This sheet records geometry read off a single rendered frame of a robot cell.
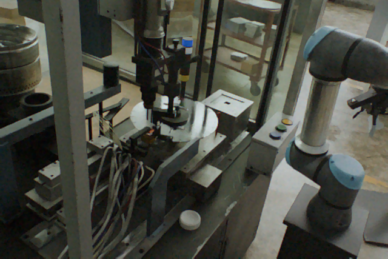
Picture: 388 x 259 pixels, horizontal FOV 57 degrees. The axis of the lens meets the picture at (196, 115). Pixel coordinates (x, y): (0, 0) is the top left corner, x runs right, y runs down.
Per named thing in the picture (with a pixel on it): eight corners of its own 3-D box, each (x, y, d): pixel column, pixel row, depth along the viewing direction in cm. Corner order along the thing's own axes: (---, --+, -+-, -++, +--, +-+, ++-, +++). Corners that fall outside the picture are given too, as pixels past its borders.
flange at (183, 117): (159, 108, 140) (159, 103, 138) (187, 110, 141) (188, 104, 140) (160, 124, 130) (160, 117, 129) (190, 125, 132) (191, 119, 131)
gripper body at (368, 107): (387, 117, 146) (399, 90, 140) (368, 116, 144) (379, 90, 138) (376, 108, 152) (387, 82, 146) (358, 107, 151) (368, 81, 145)
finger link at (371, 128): (386, 137, 143) (385, 114, 144) (373, 137, 142) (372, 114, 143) (381, 137, 147) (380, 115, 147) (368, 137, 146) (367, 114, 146)
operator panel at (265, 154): (270, 138, 168) (277, 110, 160) (292, 147, 163) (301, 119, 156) (245, 167, 146) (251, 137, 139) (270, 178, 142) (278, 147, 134)
